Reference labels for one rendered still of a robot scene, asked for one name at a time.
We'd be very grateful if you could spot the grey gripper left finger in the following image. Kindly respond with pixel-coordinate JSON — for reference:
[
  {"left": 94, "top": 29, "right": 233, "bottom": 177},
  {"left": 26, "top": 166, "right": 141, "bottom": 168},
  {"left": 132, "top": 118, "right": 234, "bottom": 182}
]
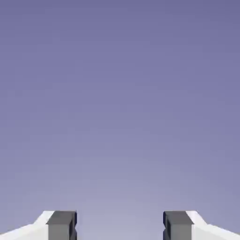
[{"left": 0, "top": 210, "right": 78, "bottom": 240}]

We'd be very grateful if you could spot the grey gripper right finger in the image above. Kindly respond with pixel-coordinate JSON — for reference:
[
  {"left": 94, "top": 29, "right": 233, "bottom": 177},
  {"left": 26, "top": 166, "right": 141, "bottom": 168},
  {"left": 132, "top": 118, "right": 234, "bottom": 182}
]
[{"left": 162, "top": 210, "right": 240, "bottom": 240}]

